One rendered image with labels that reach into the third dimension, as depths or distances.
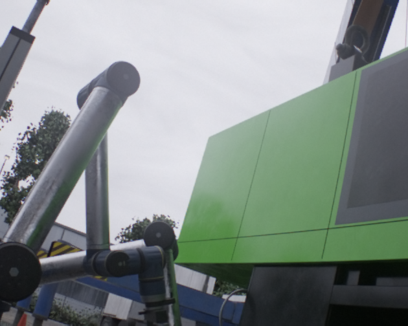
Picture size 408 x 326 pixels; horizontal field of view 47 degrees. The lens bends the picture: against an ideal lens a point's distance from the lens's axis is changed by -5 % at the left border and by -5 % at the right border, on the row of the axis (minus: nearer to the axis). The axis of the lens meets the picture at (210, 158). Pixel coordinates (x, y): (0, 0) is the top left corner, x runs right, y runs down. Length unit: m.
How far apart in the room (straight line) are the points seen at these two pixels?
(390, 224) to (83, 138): 1.51
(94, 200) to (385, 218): 1.40
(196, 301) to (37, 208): 6.36
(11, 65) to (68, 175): 0.68
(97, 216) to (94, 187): 0.12
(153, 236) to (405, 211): 1.20
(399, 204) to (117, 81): 1.46
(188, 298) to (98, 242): 5.88
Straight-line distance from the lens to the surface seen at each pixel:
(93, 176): 2.09
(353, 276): 2.69
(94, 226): 2.07
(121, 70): 1.96
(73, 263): 2.53
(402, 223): 2.44
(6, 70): 2.24
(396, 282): 2.58
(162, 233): 2.25
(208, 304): 8.06
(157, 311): 2.00
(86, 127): 1.86
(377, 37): 8.79
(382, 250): 2.47
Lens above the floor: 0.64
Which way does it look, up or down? 22 degrees up
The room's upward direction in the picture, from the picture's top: 15 degrees clockwise
